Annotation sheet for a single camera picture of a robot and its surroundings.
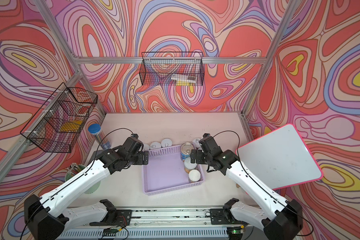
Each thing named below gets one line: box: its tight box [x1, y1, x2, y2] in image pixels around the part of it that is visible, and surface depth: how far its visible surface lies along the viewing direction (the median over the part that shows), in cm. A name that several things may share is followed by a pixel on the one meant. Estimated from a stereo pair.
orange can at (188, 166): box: [184, 157, 198, 174], surface depth 85 cm
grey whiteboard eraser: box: [86, 149, 104, 167], surface depth 97 cm
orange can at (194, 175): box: [188, 169, 201, 183], surface depth 82 cm
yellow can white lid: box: [192, 138, 201, 148], surface depth 98 cm
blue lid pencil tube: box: [88, 123, 112, 150], surface depth 90 cm
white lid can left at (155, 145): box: [149, 141, 161, 149], surface depth 97 cm
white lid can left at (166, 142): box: [161, 138, 173, 148], surface depth 98 cm
